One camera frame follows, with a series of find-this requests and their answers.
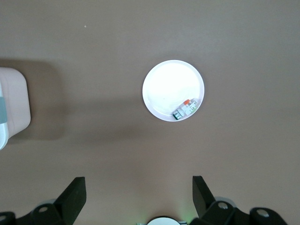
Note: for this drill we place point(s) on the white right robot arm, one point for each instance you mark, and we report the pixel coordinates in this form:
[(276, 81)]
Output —
[(164, 221)]

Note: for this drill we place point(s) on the small silver red object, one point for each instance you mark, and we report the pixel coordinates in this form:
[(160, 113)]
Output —
[(185, 109)]

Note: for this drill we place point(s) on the brown table mat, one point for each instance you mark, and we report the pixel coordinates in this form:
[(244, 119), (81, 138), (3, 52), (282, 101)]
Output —
[(93, 47)]

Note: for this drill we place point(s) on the white lidded storage box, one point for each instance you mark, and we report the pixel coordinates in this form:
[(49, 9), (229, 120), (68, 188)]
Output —
[(14, 103)]

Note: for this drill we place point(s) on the pink round plate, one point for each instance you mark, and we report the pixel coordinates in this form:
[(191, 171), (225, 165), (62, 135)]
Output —
[(168, 84)]

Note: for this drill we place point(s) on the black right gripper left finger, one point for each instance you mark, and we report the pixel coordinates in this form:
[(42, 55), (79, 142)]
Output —
[(70, 201)]

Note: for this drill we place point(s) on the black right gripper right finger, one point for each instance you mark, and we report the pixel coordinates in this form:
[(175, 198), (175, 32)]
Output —
[(206, 204)]

